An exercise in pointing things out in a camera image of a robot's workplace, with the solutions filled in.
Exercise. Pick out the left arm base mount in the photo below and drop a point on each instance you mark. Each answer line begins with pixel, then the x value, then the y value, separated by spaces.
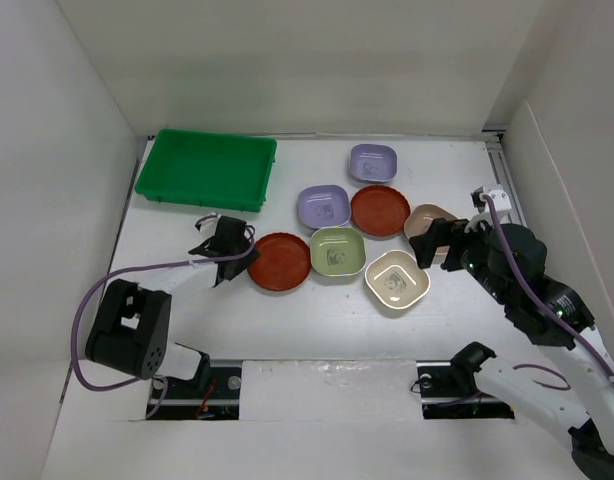
pixel 216 399

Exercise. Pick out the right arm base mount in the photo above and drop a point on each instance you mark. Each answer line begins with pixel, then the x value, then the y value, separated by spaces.
pixel 443 396

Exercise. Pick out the purple square bowl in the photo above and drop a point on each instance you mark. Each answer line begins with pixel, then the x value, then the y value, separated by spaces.
pixel 373 163
pixel 323 206

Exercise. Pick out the green plastic bin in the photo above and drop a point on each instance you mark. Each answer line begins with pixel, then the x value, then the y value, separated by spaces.
pixel 207 170

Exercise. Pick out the red round plate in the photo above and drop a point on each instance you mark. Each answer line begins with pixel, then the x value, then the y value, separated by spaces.
pixel 283 262
pixel 379 210

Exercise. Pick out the cream square bowl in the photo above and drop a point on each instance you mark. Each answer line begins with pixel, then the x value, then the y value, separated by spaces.
pixel 396 281

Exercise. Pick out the purple square bowl far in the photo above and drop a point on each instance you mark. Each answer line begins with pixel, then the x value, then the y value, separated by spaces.
pixel 373 163

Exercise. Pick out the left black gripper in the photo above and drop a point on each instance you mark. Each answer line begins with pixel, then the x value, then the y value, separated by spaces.
pixel 242 264

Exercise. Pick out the pink square bowl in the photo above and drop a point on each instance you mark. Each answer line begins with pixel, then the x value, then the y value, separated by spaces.
pixel 421 218

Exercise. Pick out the wrist white camera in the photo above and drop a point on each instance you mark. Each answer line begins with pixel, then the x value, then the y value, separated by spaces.
pixel 488 199
pixel 208 223

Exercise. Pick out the green square bowl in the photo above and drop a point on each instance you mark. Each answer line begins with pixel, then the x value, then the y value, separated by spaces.
pixel 337 252

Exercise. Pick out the purple square bowl near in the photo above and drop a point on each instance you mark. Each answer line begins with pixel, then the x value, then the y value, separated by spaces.
pixel 323 206

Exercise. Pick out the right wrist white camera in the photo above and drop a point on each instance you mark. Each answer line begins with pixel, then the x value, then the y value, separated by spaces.
pixel 488 199

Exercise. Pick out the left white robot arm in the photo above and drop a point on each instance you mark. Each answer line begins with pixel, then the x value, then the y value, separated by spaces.
pixel 120 329

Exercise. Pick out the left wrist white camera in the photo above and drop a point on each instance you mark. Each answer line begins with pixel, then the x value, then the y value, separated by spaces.
pixel 208 223

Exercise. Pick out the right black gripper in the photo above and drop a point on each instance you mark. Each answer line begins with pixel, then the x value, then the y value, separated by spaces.
pixel 441 232

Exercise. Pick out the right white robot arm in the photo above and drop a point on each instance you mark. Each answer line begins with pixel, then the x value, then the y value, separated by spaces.
pixel 554 319

